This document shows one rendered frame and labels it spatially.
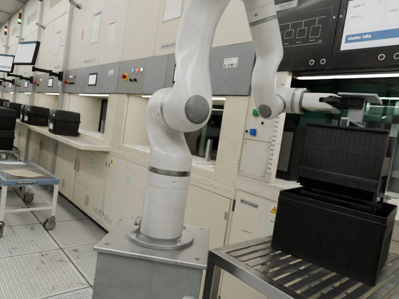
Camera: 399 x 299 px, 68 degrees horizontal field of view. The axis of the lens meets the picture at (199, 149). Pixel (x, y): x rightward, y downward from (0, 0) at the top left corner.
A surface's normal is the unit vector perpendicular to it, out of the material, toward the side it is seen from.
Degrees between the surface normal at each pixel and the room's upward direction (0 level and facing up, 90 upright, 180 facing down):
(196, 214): 90
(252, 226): 90
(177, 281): 90
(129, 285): 90
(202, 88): 62
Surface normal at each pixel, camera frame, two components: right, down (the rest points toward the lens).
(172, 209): 0.44, 0.13
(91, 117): 0.66, 0.15
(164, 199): 0.05, 0.07
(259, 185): -0.74, -0.06
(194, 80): 0.47, -0.37
